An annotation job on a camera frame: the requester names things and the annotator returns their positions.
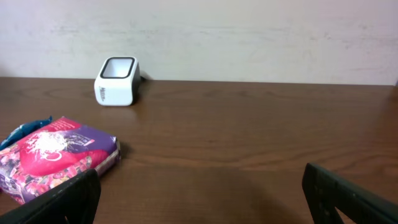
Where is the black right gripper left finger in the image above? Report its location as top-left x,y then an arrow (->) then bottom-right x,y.
1,169 -> 101,223

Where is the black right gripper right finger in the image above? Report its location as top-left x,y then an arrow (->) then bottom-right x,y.
302,163 -> 397,224

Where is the purple pink Carefree pack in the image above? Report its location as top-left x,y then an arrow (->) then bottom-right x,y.
1,117 -> 121,204

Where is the blue Oreo cookie pack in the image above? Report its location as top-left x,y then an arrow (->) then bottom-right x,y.
1,116 -> 53,150

